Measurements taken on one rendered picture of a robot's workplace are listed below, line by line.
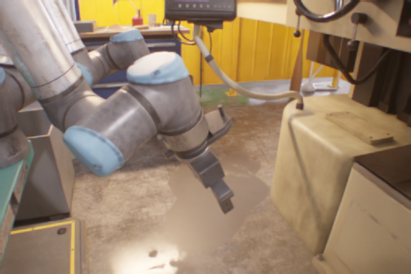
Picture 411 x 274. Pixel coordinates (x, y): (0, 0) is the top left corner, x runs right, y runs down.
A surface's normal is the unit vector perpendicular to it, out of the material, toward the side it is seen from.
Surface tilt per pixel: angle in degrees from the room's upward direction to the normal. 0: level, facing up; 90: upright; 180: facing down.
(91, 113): 26
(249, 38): 90
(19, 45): 101
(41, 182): 90
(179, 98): 90
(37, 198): 90
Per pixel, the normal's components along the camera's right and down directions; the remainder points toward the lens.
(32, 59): 0.24, 0.61
